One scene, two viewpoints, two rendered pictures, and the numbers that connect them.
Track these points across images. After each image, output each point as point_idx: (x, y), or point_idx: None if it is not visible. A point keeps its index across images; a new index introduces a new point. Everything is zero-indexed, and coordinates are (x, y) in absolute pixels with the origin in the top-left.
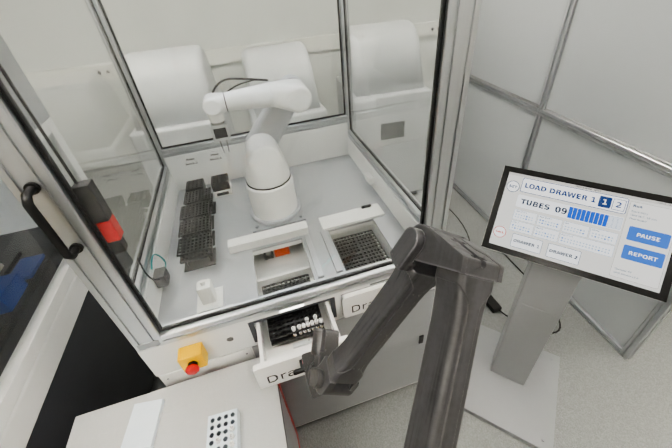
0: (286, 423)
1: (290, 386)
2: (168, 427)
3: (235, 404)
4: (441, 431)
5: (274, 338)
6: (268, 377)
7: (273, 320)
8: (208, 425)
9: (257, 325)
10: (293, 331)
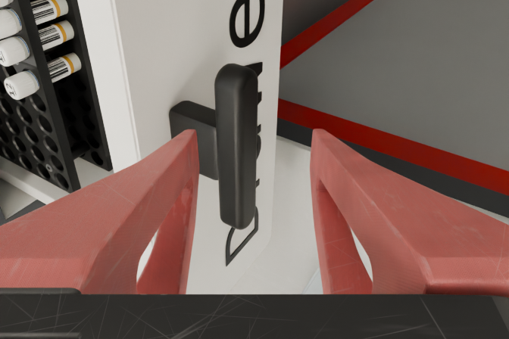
0: (399, 60)
1: None
2: None
3: (288, 261)
4: None
5: (68, 178)
6: (229, 258)
7: (3, 132)
8: None
9: (26, 190)
10: (39, 85)
